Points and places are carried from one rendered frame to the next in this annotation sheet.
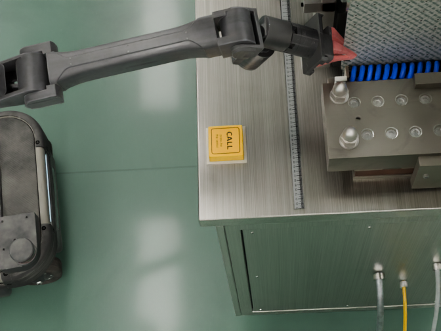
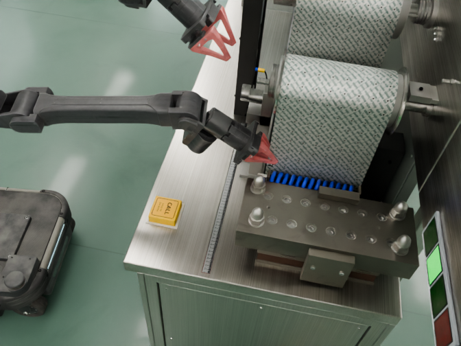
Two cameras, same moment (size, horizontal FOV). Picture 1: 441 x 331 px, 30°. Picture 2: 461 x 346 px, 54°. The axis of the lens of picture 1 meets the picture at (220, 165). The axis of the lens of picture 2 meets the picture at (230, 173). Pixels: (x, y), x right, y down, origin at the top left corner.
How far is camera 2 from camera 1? 0.59 m
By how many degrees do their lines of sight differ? 18
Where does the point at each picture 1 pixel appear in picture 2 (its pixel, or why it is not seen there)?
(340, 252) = (237, 330)
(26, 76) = (18, 104)
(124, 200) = (109, 272)
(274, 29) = (217, 116)
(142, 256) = (106, 314)
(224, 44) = (173, 112)
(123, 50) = (96, 101)
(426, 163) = (314, 254)
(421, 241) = (302, 336)
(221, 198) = (147, 250)
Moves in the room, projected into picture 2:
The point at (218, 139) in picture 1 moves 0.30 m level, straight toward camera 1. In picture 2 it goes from (160, 206) to (136, 317)
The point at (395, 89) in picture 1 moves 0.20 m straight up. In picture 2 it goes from (302, 194) to (320, 133)
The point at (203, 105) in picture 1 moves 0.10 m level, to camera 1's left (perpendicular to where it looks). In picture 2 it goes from (159, 182) to (123, 180)
